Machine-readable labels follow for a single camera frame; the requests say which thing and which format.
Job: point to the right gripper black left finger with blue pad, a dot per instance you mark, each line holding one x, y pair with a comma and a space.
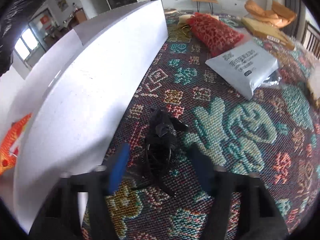
58, 217

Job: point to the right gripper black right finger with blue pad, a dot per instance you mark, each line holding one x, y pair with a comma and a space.
242, 206

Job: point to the small wooden bench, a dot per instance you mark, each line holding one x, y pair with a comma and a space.
209, 2

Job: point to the grey wipes packet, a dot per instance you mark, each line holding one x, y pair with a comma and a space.
244, 67

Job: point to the red mesh pouch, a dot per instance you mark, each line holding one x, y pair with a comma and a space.
217, 36

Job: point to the yellow flat cardboard box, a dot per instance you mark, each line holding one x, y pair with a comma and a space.
265, 31

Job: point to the wooden slatted chair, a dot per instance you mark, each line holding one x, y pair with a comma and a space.
311, 39

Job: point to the white storage box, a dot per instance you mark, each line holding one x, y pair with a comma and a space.
78, 93

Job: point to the patterned woven table cloth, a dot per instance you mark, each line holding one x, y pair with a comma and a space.
276, 134

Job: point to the orange butterfly chair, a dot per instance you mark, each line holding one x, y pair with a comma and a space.
279, 16

